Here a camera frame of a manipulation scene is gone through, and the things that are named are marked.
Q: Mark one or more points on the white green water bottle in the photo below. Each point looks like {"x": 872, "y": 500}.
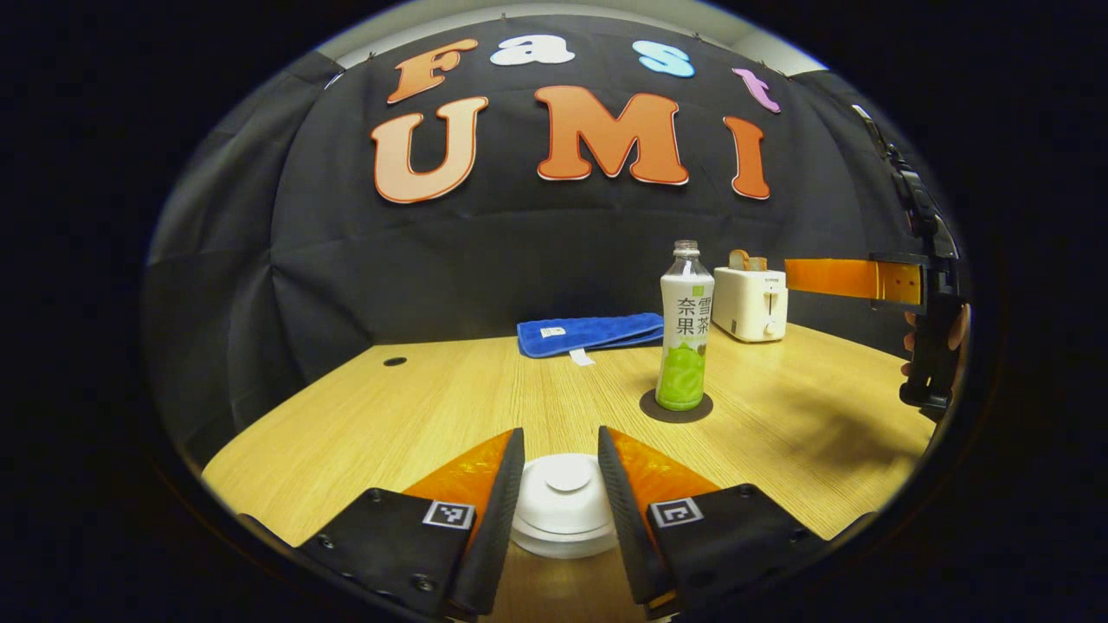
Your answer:
{"x": 686, "y": 329}

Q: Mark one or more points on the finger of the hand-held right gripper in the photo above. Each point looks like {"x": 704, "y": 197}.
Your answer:
{"x": 896, "y": 281}

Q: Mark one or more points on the toast slices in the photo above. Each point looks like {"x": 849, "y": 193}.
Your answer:
{"x": 746, "y": 261}

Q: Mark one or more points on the white toaster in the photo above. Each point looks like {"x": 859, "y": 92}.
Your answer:
{"x": 749, "y": 303}

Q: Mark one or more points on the blue folded towel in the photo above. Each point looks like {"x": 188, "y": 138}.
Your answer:
{"x": 597, "y": 333}

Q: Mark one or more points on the white teacup lid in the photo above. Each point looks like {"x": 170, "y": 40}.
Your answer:
{"x": 567, "y": 497}

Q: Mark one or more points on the black backdrop cloth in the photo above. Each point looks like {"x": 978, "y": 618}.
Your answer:
{"x": 519, "y": 251}

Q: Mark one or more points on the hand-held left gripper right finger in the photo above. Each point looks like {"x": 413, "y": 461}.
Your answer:
{"x": 623, "y": 528}

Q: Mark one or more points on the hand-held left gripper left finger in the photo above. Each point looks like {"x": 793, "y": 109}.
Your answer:
{"x": 498, "y": 528}

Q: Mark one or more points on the dark round coaster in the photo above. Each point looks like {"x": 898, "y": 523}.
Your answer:
{"x": 649, "y": 408}

